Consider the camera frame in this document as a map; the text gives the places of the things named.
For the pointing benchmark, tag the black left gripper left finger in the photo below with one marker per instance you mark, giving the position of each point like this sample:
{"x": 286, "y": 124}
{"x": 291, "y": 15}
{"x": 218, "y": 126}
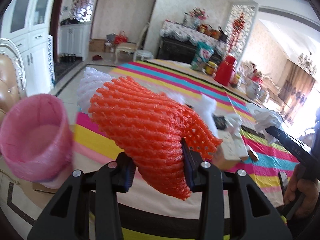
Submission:
{"x": 66, "y": 216}

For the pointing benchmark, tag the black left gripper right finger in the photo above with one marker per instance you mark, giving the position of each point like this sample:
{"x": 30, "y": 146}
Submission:
{"x": 251, "y": 214}

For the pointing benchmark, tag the white beige carton box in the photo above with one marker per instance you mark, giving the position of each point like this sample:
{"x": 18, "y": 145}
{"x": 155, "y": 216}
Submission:
{"x": 231, "y": 151}

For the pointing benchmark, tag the black printed carton box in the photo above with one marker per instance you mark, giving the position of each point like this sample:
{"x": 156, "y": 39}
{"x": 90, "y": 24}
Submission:
{"x": 220, "y": 122}

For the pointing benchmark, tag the orange foam fruit net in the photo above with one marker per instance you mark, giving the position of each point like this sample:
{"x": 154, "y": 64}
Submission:
{"x": 149, "y": 127}

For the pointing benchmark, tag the white foam fruit net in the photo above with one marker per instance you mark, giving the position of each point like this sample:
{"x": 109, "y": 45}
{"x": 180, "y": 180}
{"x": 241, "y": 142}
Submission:
{"x": 94, "y": 79}

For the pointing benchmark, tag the pink lined trash bin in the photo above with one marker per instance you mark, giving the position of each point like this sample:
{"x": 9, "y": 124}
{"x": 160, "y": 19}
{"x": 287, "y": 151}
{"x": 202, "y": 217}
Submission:
{"x": 36, "y": 140}

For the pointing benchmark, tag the person's right hand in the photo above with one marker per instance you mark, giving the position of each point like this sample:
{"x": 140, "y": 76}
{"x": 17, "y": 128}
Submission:
{"x": 301, "y": 195}

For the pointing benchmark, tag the crumpled white tissue paper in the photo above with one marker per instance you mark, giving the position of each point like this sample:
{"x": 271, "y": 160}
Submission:
{"x": 264, "y": 118}

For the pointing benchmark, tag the striped colourful tablecloth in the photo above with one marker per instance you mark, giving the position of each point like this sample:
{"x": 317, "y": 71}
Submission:
{"x": 145, "y": 212}

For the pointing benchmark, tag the cream ornate sofa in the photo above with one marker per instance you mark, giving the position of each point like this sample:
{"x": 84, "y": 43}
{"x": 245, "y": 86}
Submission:
{"x": 268, "y": 87}

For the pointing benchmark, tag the brown patterned curtain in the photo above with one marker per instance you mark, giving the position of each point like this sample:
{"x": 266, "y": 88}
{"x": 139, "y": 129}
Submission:
{"x": 295, "y": 92}

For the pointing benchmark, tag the white porcelain teapot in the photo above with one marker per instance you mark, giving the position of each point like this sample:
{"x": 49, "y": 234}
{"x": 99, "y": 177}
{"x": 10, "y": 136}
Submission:
{"x": 254, "y": 90}

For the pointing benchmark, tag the crystal chandelier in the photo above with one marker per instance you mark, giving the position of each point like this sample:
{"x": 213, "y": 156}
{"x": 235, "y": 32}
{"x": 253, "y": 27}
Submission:
{"x": 305, "y": 62}

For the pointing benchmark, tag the dark content glass jar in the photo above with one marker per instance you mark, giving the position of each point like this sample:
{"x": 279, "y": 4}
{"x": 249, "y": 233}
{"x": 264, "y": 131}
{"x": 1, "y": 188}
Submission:
{"x": 235, "y": 80}

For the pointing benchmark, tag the red thermos jug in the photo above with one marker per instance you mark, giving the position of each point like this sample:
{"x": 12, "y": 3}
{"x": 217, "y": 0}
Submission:
{"x": 225, "y": 70}

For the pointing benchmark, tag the yellow lid glass jar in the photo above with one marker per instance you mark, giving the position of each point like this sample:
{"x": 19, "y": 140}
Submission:
{"x": 210, "y": 68}

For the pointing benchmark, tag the red slipper on floor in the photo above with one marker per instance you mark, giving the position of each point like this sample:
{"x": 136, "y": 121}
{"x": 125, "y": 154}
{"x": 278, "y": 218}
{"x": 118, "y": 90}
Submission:
{"x": 96, "y": 58}

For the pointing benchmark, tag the teal snack bag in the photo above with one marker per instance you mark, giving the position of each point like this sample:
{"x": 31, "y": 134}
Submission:
{"x": 202, "y": 56}

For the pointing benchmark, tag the black upright piano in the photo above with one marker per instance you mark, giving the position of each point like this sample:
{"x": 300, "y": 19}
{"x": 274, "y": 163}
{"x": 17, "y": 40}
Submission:
{"x": 175, "y": 50}

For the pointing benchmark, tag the white round stool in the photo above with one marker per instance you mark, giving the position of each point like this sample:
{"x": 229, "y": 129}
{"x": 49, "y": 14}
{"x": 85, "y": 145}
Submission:
{"x": 142, "y": 54}

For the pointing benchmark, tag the cream upholstered chair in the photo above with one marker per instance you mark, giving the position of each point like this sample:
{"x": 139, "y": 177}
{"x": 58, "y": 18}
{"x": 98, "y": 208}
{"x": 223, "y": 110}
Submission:
{"x": 130, "y": 48}

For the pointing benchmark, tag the brown cardboard box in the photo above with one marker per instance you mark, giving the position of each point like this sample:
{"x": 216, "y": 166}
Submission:
{"x": 97, "y": 45}

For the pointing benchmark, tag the tan leather dining chair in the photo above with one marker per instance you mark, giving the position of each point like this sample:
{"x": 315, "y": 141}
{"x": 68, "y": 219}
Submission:
{"x": 13, "y": 85}

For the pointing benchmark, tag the black handbag on piano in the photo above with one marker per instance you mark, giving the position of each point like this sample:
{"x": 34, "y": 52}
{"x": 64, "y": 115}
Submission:
{"x": 223, "y": 36}

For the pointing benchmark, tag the red handbag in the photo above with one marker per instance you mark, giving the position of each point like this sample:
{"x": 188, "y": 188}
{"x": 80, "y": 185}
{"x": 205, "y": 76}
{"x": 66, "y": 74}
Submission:
{"x": 120, "y": 38}

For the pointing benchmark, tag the white low shoe cabinet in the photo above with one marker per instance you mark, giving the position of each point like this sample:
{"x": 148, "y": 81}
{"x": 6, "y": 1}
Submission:
{"x": 74, "y": 39}

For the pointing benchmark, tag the red chinese knot ornament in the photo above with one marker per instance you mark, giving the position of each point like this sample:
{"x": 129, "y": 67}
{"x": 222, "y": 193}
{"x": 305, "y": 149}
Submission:
{"x": 237, "y": 26}

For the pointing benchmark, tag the floral lace piano cover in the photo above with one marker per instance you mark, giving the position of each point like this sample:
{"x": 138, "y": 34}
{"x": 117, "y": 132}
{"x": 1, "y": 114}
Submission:
{"x": 185, "y": 34}

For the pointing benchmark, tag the wicker basket on piano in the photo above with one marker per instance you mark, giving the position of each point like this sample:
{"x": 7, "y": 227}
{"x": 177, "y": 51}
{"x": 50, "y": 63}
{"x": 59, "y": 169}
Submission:
{"x": 205, "y": 29}

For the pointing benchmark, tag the pink flower bouquet vase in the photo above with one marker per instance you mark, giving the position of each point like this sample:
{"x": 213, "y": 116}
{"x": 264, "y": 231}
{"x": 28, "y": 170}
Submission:
{"x": 198, "y": 15}

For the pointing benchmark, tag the white tall display cabinet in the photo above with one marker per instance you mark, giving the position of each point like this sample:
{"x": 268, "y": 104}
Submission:
{"x": 26, "y": 23}

